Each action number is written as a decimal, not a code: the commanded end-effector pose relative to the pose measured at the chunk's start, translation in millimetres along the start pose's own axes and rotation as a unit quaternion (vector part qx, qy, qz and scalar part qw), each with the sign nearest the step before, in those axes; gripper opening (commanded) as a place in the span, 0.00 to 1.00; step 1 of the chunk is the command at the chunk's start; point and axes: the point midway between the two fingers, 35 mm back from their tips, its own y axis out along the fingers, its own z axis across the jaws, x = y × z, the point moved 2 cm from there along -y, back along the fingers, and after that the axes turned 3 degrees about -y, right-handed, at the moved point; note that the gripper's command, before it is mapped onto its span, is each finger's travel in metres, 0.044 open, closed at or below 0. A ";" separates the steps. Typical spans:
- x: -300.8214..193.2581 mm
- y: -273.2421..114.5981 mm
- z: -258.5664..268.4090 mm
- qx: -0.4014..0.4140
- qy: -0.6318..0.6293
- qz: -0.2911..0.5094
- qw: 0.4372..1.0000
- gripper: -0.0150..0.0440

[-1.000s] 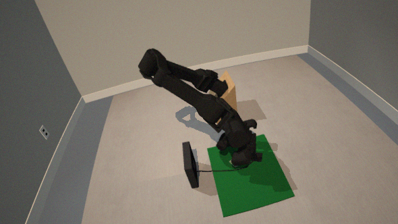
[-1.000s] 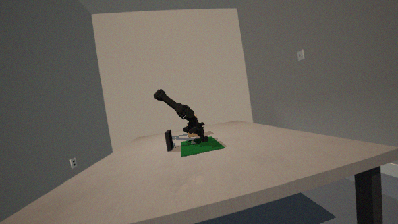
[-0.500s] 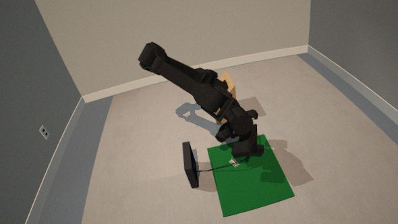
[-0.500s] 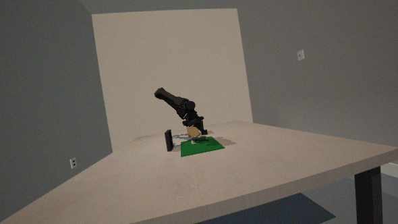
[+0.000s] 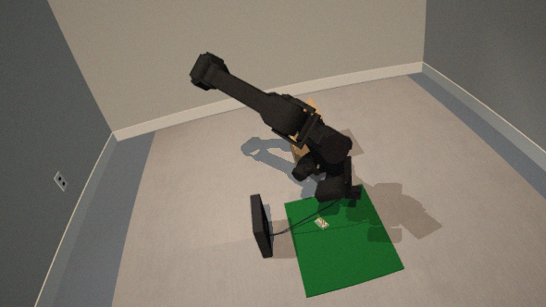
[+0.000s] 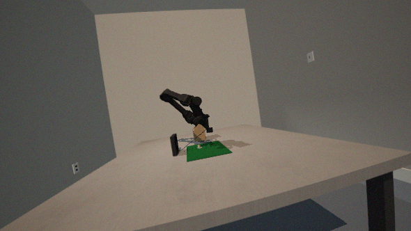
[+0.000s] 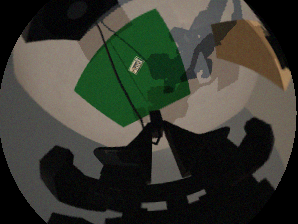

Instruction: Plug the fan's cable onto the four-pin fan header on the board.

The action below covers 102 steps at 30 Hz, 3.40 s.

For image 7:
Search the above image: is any green circuit board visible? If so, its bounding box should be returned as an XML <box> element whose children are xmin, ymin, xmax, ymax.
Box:
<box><xmin>74</xmin><ymin>8</ymin><xmax>190</xmax><ymax>127</ymax></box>

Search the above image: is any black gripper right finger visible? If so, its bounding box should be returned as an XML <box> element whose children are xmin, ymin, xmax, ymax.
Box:
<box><xmin>164</xmin><ymin>120</ymin><xmax>230</xmax><ymax>177</ymax></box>

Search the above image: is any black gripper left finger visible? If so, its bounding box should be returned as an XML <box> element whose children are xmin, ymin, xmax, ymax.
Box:
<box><xmin>93</xmin><ymin>123</ymin><xmax>153</xmax><ymax>184</ymax></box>

